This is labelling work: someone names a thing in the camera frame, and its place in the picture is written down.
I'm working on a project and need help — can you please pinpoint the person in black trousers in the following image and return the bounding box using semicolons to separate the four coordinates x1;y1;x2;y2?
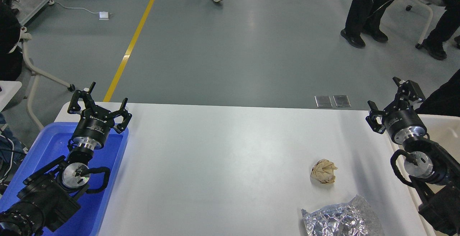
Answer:
341;0;394;49

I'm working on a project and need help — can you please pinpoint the left metal floor plate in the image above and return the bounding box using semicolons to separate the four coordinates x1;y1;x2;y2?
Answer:
315;95;332;108

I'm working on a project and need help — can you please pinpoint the white floor cable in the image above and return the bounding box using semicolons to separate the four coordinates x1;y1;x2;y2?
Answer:
49;1;100;15

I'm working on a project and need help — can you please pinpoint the white office chair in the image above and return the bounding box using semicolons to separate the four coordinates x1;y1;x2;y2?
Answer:
393;0;445;49

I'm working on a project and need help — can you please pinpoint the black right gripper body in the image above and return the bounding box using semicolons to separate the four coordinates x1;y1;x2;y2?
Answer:
384;109;427;145

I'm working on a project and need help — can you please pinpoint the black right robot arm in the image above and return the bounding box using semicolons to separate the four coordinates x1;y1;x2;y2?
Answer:
366;77;460;236

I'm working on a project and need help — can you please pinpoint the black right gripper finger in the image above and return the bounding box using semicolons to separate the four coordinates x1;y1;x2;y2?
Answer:
391;77;426;111
366;100;388;134

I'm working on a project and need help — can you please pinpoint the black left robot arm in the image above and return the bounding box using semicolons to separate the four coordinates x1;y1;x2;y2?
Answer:
1;82;133;236

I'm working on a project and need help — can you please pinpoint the blue plastic bin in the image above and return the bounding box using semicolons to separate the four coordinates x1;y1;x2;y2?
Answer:
0;122;129;236

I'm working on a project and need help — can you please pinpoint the crumpled beige paper ball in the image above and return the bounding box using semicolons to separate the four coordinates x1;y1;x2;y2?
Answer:
310;159;338;185

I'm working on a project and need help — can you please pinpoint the seated person in black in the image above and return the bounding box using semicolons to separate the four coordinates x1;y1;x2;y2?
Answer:
423;0;460;60

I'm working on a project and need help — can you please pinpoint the person in black at left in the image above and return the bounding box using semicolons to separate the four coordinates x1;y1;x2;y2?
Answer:
0;3;23;81

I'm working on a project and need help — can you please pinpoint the person in black at right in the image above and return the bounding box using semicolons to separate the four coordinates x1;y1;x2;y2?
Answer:
415;70;460;117

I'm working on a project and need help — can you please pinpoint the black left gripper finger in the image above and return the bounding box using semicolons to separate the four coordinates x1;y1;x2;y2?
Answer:
67;82;97;114
106;98;133;134

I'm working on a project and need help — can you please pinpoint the white power adapter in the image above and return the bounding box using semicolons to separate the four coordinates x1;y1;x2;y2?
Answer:
98;12;110;20

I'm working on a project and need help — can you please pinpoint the silver foil bag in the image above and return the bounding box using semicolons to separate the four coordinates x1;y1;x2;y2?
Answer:
301;195;384;236

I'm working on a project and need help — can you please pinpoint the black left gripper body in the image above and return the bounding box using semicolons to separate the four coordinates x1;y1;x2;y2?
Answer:
71;109;115;149

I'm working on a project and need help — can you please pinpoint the right metal floor plate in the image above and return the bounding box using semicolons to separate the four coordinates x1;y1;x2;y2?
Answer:
332;95;351;108

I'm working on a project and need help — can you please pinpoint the white chair frame left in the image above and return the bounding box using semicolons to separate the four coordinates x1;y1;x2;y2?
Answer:
19;27;75;131

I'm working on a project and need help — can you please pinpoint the white side table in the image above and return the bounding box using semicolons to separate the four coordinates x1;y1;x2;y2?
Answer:
0;81;22;111

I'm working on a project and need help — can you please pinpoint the metal floor plate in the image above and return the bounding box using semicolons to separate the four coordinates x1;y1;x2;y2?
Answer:
315;95;332;108
332;95;351;108

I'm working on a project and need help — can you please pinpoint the grey metal platform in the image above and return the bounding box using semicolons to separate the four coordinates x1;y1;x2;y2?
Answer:
11;0;51;26

